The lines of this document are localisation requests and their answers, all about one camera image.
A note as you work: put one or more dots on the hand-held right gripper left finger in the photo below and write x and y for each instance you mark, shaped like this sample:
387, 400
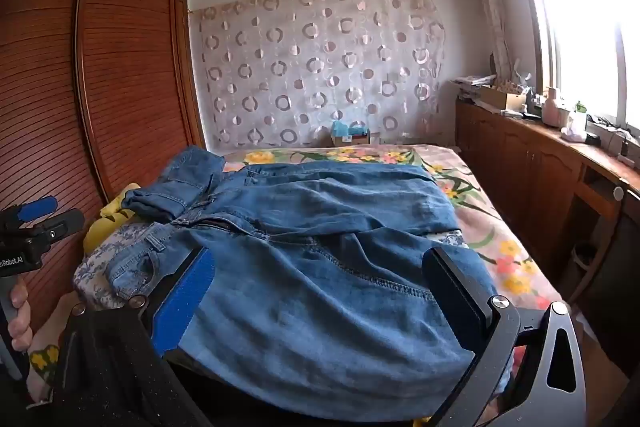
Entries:
185, 302

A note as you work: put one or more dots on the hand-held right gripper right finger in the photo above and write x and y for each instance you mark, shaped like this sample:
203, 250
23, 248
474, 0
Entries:
455, 297

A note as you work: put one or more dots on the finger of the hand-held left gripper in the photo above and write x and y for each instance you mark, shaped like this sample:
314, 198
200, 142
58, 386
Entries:
37, 208
60, 223

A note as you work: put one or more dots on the blue denim pants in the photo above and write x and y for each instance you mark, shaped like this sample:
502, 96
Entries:
175, 187
310, 282

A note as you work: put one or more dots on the folded blue denim pants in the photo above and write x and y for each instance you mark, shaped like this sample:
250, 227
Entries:
175, 187

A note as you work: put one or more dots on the person's left hand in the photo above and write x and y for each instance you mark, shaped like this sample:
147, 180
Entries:
20, 327

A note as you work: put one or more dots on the yellow plush pillow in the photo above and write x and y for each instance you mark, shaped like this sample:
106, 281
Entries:
107, 217

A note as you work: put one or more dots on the blue floral white quilt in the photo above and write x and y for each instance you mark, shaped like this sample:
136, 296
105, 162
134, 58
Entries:
95, 262

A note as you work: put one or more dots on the pink floral blanket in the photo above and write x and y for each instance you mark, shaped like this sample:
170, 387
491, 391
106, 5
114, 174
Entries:
500, 227

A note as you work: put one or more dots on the wooden side cabinet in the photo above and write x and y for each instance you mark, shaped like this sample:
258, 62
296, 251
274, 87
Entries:
525, 167

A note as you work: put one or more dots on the wooden slatted wardrobe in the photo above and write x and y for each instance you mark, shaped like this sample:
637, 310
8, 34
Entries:
125, 57

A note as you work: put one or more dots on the cardboard box with blue packs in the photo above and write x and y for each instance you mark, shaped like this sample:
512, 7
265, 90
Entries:
350, 134

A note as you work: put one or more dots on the white plastic bag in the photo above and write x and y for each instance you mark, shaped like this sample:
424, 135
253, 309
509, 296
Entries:
573, 127

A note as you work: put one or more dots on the pink bottle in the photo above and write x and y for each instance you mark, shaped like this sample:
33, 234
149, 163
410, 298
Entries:
552, 109

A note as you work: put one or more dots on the stack of papers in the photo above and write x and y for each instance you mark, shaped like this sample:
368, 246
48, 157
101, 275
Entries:
470, 84

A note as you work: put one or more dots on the circle-patterned sheer curtain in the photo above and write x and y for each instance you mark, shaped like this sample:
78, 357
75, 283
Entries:
320, 67

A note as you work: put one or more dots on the window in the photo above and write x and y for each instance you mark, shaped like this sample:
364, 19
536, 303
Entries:
585, 32

